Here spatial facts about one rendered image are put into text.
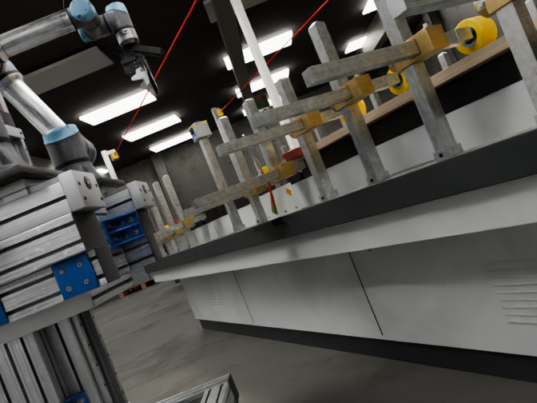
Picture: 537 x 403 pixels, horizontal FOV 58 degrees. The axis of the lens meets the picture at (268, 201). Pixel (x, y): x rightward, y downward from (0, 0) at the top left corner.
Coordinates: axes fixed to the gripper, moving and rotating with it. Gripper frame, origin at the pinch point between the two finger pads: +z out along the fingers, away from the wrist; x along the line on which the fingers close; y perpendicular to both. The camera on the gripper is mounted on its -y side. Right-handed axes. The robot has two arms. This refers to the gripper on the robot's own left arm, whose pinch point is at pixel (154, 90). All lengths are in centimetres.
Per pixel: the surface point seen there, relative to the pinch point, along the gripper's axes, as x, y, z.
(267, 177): 15, -27, 47
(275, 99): -154, -53, -11
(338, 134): 19, -54, 43
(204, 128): -36.0, -9.1, 13.0
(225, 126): -13.9, -19.2, 20.1
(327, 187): 30, -43, 58
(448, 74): 62, -77, 43
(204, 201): 26, -5, 47
